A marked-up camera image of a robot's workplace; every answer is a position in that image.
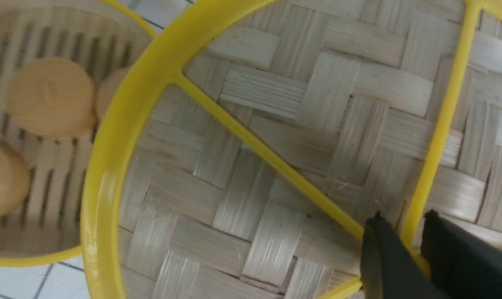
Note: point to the tan round bun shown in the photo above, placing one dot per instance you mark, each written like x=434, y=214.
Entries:
x=107, y=90
x=52, y=97
x=15, y=179

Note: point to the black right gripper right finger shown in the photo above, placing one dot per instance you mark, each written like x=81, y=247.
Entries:
x=462, y=266

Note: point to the yellow woven steamer lid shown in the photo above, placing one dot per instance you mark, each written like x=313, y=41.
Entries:
x=252, y=139

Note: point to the bamboo steamer basket base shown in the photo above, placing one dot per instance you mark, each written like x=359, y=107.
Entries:
x=101, y=36

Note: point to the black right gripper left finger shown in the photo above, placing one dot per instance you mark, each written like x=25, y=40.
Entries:
x=387, y=269

